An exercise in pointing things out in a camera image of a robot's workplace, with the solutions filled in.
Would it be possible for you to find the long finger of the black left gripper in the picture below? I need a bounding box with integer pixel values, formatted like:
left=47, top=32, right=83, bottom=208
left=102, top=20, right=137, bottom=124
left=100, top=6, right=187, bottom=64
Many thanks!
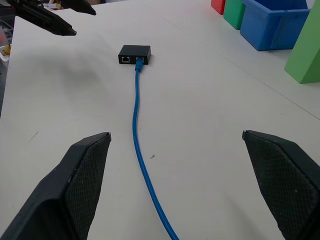
left=6, top=0, right=78, bottom=37

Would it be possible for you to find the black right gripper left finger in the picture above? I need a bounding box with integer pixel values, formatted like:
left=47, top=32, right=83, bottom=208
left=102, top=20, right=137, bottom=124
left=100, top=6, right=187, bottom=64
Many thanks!
left=0, top=132, right=112, bottom=240

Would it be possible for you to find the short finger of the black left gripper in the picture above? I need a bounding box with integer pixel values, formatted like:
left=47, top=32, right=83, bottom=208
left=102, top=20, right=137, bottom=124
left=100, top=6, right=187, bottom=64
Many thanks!
left=58, top=0, right=97, bottom=16

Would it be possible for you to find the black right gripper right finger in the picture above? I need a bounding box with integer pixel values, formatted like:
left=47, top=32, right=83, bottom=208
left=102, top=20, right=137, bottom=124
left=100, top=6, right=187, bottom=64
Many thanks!
left=241, top=129, right=320, bottom=240

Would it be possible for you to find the small black network box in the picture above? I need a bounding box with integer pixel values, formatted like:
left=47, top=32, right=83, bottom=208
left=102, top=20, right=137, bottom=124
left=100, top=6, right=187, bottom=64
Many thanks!
left=118, top=44, right=152, bottom=66

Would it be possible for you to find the white tray with yellow items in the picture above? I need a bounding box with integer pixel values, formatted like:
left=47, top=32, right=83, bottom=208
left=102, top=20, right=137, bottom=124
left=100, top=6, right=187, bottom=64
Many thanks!
left=0, top=43, right=13, bottom=62

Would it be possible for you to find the large green plastic bin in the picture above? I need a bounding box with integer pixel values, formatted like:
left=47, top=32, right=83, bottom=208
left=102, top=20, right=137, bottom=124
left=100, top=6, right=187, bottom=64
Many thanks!
left=284, top=0, right=320, bottom=85

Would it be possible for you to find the red plastic bin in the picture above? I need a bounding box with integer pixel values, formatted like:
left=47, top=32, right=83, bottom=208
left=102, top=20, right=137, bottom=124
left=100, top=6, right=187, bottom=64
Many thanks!
left=210, top=0, right=227, bottom=15

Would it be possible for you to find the small green plastic bin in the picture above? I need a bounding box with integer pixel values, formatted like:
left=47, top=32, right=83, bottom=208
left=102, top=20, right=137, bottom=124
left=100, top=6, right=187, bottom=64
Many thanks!
left=223, top=0, right=246, bottom=31

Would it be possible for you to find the blue plastic bin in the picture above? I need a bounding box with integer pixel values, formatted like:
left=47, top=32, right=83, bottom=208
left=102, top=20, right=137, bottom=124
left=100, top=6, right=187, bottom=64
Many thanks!
left=239, top=0, right=312, bottom=52

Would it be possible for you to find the blue Ethernet cable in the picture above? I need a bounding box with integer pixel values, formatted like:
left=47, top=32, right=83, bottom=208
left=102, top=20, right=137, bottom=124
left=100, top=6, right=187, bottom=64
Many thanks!
left=132, top=57, right=180, bottom=240

